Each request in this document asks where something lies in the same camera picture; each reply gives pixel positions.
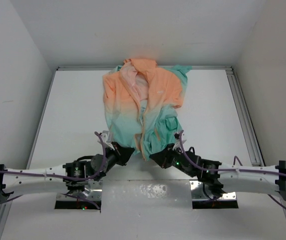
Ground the metal base plate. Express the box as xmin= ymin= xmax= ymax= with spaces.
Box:
xmin=55 ymin=178 xmax=238 ymax=201

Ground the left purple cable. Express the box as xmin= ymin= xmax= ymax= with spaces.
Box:
xmin=0 ymin=131 xmax=108 ymax=207

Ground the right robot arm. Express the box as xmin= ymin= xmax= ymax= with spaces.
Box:
xmin=150 ymin=145 xmax=286 ymax=202

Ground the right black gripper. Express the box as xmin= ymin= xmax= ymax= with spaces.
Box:
xmin=150 ymin=143 xmax=195 ymax=178

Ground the orange and teal jacket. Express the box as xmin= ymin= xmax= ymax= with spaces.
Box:
xmin=103 ymin=58 xmax=192 ymax=161

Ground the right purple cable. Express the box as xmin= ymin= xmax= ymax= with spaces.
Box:
xmin=177 ymin=129 xmax=286 ymax=219

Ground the aluminium frame rail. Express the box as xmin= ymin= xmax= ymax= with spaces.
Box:
xmin=51 ymin=66 xmax=263 ymax=166

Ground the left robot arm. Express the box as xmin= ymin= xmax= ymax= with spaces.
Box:
xmin=0 ymin=142 xmax=134 ymax=204

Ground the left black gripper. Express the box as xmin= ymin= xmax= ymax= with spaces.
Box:
xmin=103 ymin=140 xmax=134 ymax=171

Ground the purple cable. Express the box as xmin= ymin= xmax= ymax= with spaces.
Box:
xmin=0 ymin=131 xmax=108 ymax=207
xmin=177 ymin=129 xmax=286 ymax=219

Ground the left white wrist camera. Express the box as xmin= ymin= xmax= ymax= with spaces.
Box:
xmin=99 ymin=130 xmax=114 ymax=150

